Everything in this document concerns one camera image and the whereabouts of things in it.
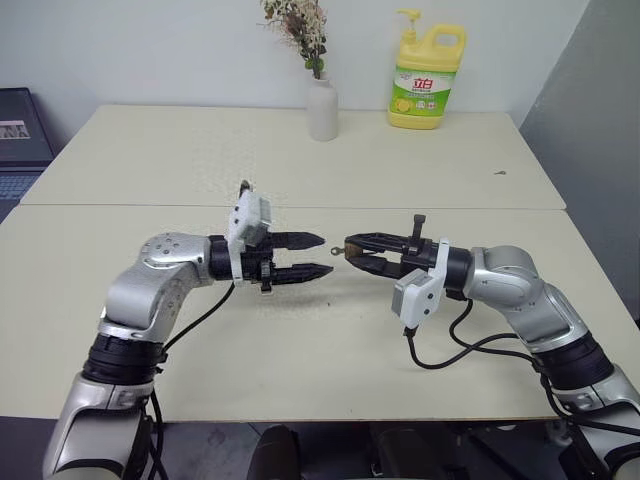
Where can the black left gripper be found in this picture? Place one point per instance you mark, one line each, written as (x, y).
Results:
(257, 262)

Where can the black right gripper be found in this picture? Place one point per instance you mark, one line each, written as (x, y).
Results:
(420, 255)

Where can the brass padlock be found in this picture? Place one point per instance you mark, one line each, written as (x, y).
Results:
(353, 249)

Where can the small metal padlock key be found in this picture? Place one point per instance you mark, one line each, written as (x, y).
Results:
(336, 251)

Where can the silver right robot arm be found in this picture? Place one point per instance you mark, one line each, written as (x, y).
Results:
(520, 285)

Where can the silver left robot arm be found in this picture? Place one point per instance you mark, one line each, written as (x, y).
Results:
(150, 285)

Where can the white ceramic vase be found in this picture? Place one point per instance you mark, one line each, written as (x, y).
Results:
(322, 112)

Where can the yellow dish soap pump bottle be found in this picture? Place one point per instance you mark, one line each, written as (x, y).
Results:
(422, 80)

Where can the narrow dark rounded shape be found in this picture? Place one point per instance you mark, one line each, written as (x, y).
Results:
(275, 452)

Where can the dried flower bouquet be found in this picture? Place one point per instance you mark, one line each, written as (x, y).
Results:
(300, 30)

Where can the grey partition panel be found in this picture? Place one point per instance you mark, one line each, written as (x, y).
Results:
(590, 150)

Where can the black open laptop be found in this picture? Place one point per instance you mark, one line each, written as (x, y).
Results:
(20, 130)

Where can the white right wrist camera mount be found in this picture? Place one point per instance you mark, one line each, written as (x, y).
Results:
(417, 295)

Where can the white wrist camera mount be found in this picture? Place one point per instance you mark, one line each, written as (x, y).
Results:
(417, 295)
(248, 215)

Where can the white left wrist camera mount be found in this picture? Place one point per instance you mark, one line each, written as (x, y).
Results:
(248, 215)

